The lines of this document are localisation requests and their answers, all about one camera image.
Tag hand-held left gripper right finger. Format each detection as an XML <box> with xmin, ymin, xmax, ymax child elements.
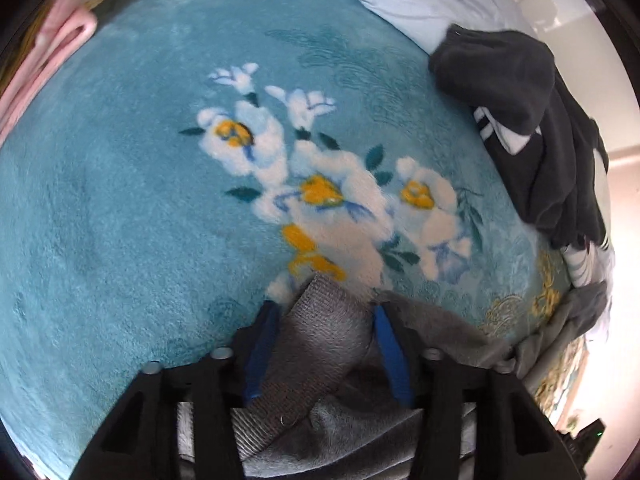
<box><xmin>371</xmin><ymin>304</ymin><xmax>585</xmax><ymax>480</ymax></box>

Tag blue floral blanket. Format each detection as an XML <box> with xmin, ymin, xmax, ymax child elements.
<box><xmin>0</xmin><ymin>0</ymin><xmax>591</xmax><ymax>468</ymax></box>

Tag white striped cloth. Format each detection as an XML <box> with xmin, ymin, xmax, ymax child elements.
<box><xmin>560</xmin><ymin>242</ymin><xmax>615</xmax><ymax>288</ymax></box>

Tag pink folded cloth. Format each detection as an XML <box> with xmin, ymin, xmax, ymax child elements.
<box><xmin>0</xmin><ymin>0</ymin><xmax>98</xmax><ymax>143</ymax></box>

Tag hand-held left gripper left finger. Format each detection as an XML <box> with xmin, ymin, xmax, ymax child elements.
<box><xmin>69</xmin><ymin>301</ymin><xmax>282</xmax><ymax>480</ymax></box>

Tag grey sweater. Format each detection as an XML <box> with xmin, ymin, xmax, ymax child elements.
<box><xmin>172</xmin><ymin>274</ymin><xmax>610</xmax><ymax>480</ymax></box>

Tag dark grey clothes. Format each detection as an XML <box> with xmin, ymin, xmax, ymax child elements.
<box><xmin>428</xmin><ymin>23</ymin><xmax>611</xmax><ymax>250</ymax></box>

